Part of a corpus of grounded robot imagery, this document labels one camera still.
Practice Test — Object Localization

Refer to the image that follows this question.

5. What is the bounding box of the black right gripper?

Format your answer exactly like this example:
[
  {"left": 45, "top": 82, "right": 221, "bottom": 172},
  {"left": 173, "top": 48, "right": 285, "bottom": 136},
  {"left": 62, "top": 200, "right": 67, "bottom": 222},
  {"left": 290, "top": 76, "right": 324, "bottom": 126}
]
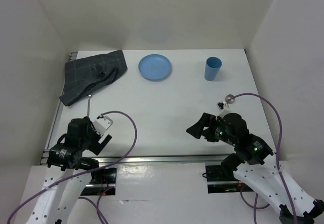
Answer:
[{"left": 185, "top": 111, "right": 236, "bottom": 145}]

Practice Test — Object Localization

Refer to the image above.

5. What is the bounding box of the silver metal spoon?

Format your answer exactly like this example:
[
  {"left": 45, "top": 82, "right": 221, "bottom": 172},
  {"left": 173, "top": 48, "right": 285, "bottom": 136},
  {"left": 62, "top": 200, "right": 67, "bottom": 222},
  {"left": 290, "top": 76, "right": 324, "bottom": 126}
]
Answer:
[{"left": 225, "top": 94, "right": 235, "bottom": 104}]

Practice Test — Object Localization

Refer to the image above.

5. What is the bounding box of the silver metal fork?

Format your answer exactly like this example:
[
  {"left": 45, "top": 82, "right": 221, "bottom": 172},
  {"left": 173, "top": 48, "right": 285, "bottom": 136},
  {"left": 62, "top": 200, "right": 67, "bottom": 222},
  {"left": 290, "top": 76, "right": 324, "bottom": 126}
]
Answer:
[{"left": 87, "top": 94, "right": 92, "bottom": 118}]

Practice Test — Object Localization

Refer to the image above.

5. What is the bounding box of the blue plastic cup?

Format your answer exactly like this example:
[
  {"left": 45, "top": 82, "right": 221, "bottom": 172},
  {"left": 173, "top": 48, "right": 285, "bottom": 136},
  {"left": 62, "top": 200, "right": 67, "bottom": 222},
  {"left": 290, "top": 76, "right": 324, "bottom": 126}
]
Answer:
[{"left": 205, "top": 57, "right": 222, "bottom": 81}]

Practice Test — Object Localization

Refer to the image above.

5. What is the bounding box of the dark grey checked cloth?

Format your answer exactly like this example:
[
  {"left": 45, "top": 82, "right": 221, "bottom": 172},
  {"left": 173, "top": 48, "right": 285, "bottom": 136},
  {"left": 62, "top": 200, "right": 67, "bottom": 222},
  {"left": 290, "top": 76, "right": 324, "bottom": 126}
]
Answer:
[{"left": 60, "top": 50, "right": 128, "bottom": 106}]

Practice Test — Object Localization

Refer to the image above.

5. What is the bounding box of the blue plastic plate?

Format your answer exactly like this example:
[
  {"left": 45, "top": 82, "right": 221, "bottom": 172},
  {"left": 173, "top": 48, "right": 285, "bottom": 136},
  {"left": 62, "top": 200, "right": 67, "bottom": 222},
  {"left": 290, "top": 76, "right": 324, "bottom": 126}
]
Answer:
[{"left": 138, "top": 54, "right": 172, "bottom": 81}]

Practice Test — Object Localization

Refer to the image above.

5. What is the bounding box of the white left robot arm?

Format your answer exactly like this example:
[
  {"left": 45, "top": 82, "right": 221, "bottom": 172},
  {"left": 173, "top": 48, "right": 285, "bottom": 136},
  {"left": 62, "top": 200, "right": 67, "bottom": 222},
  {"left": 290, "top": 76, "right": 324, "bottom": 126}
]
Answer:
[{"left": 27, "top": 116, "right": 113, "bottom": 223}]

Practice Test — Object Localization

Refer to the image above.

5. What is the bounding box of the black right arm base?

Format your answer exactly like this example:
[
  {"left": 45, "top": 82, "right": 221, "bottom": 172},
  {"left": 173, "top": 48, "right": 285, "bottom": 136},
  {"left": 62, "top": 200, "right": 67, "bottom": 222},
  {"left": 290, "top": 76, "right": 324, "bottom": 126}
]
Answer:
[{"left": 202, "top": 165, "right": 253, "bottom": 194}]

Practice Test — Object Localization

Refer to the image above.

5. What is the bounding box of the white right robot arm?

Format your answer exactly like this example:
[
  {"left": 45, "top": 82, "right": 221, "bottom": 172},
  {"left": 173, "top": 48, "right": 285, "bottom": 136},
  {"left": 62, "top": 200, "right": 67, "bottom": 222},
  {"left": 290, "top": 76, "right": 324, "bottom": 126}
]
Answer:
[{"left": 186, "top": 113, "right": 323, "bottom": 223}]

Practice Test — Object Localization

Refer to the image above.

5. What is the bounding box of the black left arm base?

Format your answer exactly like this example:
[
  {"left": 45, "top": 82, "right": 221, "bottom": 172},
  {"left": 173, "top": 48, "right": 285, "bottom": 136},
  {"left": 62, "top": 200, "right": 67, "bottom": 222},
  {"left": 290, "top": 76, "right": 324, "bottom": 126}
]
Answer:
[{"left": 81, "top": 167, "right": 117, "bottom": 196}]

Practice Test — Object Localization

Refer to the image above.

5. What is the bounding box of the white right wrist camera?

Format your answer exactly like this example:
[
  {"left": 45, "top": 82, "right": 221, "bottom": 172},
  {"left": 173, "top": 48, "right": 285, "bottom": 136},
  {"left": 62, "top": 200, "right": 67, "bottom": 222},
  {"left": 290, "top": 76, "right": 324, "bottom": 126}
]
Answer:
[{"left": 217, "top": 101, "right": 231, "bottom": 118}]

